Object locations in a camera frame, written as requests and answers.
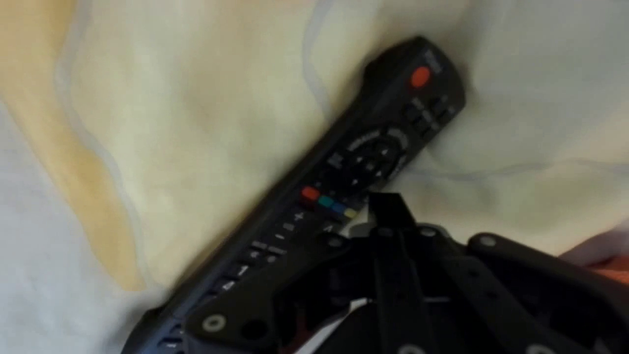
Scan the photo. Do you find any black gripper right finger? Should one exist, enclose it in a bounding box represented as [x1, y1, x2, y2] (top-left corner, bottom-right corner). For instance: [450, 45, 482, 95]
[392, 193, 629, 354]

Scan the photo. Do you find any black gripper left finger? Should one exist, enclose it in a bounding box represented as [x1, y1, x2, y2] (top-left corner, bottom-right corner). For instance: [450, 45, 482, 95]
[181, 191, 397, 354]

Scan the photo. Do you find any black TV remote control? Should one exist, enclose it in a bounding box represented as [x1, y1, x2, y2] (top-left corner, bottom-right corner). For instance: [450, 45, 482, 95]
[120, 36, 468, 354]

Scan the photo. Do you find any orange cloth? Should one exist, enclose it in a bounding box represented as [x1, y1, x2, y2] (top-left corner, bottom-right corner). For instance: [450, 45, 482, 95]
[578, 252, 629, 285]

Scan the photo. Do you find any leaf-patterned white yellow bedsheet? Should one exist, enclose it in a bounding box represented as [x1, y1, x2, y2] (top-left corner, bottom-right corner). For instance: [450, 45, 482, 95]
[0, 0, 629, 354]

